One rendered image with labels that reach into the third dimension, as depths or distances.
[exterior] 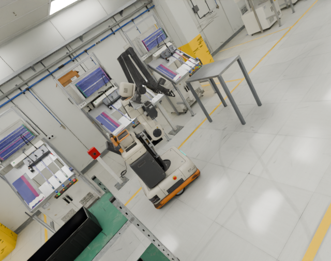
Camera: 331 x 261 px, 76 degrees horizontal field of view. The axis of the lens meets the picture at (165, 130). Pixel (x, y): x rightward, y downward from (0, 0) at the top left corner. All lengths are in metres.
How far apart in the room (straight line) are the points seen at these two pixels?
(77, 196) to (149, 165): 1.71
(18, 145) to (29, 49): 2.31
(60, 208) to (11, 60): 3.04
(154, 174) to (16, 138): 2.12
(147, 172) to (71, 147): 3.12
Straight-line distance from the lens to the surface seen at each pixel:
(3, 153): 3.68
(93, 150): 3.41
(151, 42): 4.28
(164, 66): 4.12
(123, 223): 1.20
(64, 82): 4.01
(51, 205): 3.73
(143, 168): 2.32
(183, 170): 2.44
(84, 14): 5.67
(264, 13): 6.66
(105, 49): 5.53
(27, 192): 3.50
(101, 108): 3.73
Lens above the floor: 1.61
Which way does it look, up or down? 22 degrees down
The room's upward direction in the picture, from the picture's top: 36 degrees counter-clockwise
